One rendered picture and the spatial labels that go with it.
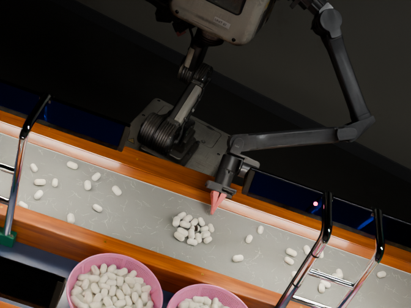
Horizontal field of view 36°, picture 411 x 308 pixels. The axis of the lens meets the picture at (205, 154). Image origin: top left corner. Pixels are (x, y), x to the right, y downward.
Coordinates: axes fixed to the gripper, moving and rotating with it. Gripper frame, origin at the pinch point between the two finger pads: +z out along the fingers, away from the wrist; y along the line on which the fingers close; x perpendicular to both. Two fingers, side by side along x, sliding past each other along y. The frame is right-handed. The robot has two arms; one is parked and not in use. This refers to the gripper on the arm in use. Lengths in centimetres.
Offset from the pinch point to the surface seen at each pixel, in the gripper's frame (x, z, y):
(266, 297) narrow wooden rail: -18.7, 20.8, 21.5
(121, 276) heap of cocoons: -22.0, 28.9, -21.3
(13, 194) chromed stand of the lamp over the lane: -31, 18, -56
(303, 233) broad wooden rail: 4.7, -4.3, 32.6
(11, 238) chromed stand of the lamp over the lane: -18, 29, -55
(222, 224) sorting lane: 0.3, 2.7, 4.7
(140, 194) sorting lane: 1.0, 2.5, -24.2
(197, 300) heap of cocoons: -21.7, 28.2, 1.5
